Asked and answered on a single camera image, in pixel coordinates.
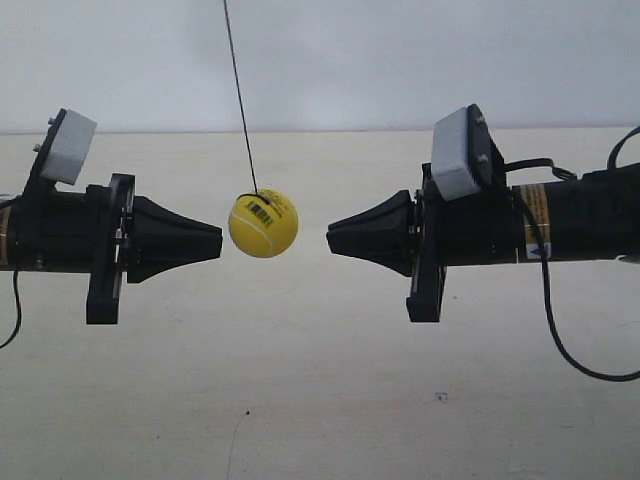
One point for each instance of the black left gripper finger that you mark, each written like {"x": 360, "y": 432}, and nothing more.
{"x": 156, "y": 225}
{"x": 149, "y": 256}

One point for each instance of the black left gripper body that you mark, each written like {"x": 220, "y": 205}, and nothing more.
{"x": 108, "y": 264}

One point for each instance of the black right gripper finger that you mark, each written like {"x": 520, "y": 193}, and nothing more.
{"x": 391, "y": 252}
{"x": 387, "y": 221}

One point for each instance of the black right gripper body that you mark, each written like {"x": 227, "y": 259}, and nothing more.
{"x": 428, "y": 278}

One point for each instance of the yellow tennis ball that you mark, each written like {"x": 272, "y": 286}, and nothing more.
{"x": 263, "y": 224}

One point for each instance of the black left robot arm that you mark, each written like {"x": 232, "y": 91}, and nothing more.
{"x": 46, "y": 229}

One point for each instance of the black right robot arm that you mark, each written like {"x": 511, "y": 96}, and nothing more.
{"x": 466, "y": 214}

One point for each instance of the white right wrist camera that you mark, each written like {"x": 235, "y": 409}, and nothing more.
{"x": 450, "y": 166}

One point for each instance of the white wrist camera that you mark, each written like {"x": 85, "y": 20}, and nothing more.
{"x": 450, "y": 166}
{"x": 68, "y": 148}

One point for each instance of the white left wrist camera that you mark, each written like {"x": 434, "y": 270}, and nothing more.
{"x": 68, "y": 148}

